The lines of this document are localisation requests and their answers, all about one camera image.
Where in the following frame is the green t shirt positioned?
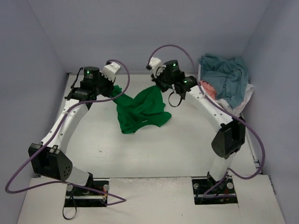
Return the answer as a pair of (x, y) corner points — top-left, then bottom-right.
(114, 86), (172, 134)

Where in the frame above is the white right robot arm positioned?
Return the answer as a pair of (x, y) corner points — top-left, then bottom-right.
(146, 57), (245, 192)

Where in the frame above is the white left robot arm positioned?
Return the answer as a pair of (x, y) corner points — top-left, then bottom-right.
(28, 63), (120, 196)

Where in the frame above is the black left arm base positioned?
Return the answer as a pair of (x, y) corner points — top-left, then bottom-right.
(64, 179), (109, 208)

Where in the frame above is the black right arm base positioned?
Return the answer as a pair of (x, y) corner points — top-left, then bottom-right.
(192, 175), (238, 205)

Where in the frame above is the pink t shirt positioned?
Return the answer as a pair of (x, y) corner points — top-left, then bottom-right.
(200, 80), (217, 100)

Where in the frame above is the grey-blue t shirt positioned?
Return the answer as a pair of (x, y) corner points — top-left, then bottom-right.
(199, 54), (249, 108)

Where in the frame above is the white laundry basket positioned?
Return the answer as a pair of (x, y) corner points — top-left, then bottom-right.
(197, 63), (231, 109)

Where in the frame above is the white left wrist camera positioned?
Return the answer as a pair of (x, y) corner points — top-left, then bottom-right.
(102, 62), (121, 82)

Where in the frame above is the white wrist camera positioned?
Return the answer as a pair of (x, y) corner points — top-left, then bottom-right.
(146, 57), (165, 77)
(102, 62), (121, 82)

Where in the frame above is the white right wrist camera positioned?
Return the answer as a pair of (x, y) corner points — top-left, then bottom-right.
(146, 57), (165, 77)

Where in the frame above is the black loop cable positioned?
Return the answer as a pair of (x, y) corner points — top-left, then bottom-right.
(62, 195), (77, 221)

